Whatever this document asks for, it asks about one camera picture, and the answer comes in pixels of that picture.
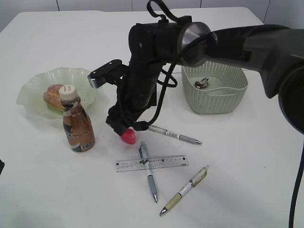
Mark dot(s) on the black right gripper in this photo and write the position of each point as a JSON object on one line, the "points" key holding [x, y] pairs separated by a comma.
{"points": [[152, 46]]}

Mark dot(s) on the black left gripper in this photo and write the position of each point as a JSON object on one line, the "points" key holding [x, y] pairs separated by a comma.
{"points": [[2, 165]]}

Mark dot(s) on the small paper ball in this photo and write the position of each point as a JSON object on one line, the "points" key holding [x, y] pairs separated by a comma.
{"points": [[201, 84]]}

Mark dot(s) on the brown coffee drink bottle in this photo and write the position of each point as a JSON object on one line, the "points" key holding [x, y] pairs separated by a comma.
{"points": [[76, 122]]}

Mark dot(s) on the sugared bread roll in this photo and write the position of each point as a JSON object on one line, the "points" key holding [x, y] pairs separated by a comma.
{"points": [[52, 97]]}

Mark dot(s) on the pink pencil sharpener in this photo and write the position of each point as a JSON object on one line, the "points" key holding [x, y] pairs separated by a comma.
{"points": [[129, 136]]}

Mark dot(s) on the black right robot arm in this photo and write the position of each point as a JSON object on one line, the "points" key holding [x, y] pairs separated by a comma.
{"points": [[275, 52]]}

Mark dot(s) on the black mesh pen holder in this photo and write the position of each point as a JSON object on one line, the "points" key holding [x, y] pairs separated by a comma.
{"points": [[153, 98]]}

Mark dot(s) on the pale green plastic basket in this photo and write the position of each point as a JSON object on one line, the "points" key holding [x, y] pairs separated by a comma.
{"points": [[227, 86]]}

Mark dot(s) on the translucent green ruffled plate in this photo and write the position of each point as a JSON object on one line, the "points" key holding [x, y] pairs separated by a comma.
{"points": [[31, 94]]}

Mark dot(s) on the white pen grey grip upper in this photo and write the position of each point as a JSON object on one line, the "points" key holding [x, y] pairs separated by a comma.
{"points": [[174, 135]]}

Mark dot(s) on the blue white pen middle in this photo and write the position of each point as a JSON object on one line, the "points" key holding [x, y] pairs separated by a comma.
{"points": [[143, 151]]}

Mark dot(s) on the white cream pen lower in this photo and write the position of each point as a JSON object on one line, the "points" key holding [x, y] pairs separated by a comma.
{"points": [[196, 179]]}

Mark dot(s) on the clear plastic ruler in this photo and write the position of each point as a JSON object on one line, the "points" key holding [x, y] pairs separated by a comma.
{"points": [[151, 163]]}

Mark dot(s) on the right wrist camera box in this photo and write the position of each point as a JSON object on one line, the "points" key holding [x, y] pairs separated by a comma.
{"points": [[111, 72]]}

